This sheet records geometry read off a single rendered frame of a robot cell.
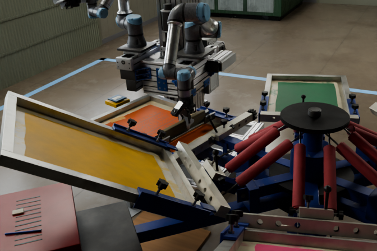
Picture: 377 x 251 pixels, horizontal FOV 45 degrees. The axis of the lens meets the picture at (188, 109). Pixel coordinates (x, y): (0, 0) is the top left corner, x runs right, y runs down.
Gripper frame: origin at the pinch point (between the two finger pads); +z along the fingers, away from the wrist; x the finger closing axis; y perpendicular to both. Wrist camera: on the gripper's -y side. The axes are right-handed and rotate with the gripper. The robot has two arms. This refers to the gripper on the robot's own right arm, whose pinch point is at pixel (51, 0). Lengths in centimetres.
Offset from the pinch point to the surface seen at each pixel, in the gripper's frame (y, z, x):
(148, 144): 28, 17, -151
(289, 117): 10, -35, -190
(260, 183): 40, -19, -192
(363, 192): 35, -48, -227
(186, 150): 30, 3, -163
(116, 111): 61, -12, -65
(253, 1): 179, -536, 337
